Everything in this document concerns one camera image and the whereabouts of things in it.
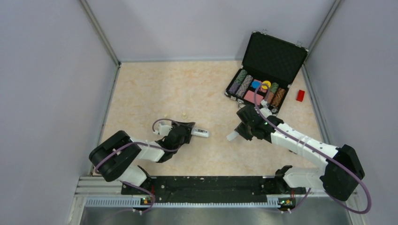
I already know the white remote control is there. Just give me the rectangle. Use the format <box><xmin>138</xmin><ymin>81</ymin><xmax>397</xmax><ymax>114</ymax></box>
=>
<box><xmin>191</xmin><ymin>128</ymin><xmax>210</xmax><ymax>138</ymax></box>

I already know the white battery cover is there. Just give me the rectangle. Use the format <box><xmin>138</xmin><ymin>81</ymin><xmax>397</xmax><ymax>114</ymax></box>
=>
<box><xmin>226</xmin><ymin>131</ymin><xmax>239</xmax><ymax>141</ymax></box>

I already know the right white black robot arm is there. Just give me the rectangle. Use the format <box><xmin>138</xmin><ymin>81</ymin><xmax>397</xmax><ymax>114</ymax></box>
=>
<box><xmin>235</xmin><ymin>105</ymin><xmax>365</xmax><ymax>201</ymax></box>

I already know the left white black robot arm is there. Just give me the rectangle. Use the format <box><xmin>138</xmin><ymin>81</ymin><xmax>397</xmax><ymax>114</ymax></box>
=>
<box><xmin>89</xmin><ymin>119</ymin><xmax>196</xmax><ymax>194</ymax></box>

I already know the pink card deck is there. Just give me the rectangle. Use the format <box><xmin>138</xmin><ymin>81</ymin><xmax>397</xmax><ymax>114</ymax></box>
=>
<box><xmin>244</xmin><ymin>90</ymin><xmax>264</xmax><ymax>105</ymax></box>

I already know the blue round chip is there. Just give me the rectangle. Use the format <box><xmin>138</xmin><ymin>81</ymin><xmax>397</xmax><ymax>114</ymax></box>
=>
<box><xmin>251</xmin><ymin>80</ymin><xmax>261</xmax><ymax>89</ymax></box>

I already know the brown orange chip stack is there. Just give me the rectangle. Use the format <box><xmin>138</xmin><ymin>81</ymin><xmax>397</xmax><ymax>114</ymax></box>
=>
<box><xmin>271</xmin><ymin>88</ymin><xmax>286</xmax><ymax>114</ymax></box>

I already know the purple green chip stack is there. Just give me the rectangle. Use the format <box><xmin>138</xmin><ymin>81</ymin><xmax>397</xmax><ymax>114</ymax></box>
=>
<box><xmin>228</xmin><ymin>69</ymin><xmax>247</xmax><ymax>94</ymax></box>

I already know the green red chip stack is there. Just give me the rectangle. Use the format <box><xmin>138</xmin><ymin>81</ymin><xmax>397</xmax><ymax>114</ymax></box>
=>
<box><xmin>265</xmin><ymin>82</ymin><xmax>279</xmax><ymax>105</ymax></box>

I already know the yellow big blind chip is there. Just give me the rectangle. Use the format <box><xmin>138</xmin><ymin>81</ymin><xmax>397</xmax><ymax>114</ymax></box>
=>
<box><xmin>261</xmin><ymin>81</ymin><xmax>271</xmax><ymax>90</ymax></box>

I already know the red toy brick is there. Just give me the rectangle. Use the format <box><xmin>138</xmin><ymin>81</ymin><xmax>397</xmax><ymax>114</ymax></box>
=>
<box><xmin>296</xmin><ymin>90</ymin><xmax>306</xmax><ymax>102</ymax></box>

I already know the black poker chip case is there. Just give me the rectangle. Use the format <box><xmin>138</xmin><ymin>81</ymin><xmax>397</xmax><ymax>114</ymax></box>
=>
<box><xmin>224</xmin><ymin>31</ymin><xmax>308</xmax><ymax>115</ymax></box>

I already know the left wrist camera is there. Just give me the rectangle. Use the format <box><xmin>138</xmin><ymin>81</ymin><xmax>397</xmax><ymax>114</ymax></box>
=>
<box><xmin>153</xmin><ymin>121</ymin><xmax>173</xmax><ymax>136</ymax></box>

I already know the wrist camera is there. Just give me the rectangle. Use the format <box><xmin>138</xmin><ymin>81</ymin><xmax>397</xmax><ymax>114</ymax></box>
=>
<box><xmin>260</xmin><ymin>99</ymin><xmax>273</xmax><ymax>117</ymax></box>
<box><xmin>153</xmin><ymin>121</ymin><xmax>173</xmax><ymax>136</ymax></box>

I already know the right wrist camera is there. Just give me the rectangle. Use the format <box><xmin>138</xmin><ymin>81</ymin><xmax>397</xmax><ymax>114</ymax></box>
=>
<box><xmin>260</xmin><ymin>99</ymin><xmax>273</xmax><ymax>117</ymax></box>

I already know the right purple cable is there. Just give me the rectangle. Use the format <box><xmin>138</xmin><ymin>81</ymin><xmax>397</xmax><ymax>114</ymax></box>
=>
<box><xmin>253</xmin><ymin>81</ymin><xmax>373</xmax><ymax>215</ymax></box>

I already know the purple cable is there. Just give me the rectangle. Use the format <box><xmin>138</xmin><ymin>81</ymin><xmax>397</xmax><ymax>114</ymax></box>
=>
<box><xmin>253</xmin><ymin>81</ymin><xmax>373</xmax><ymax>215</ymax></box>
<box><xmin>94</xmin><ymin>118</ymin><xmax>187</xmax><ymax>215</ymax></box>

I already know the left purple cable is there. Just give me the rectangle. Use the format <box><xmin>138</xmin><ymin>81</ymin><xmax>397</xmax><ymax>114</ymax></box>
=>
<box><xmin>94</xmin><ymin>118</ymin><xmax>187</xmax><ymax>215</ymax></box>

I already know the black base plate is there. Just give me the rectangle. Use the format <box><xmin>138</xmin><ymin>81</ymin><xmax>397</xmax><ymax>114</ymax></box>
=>
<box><xmin>121</xmin><ymin>175</ymin><xmax>307</xmax><ymax>204</ymax></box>

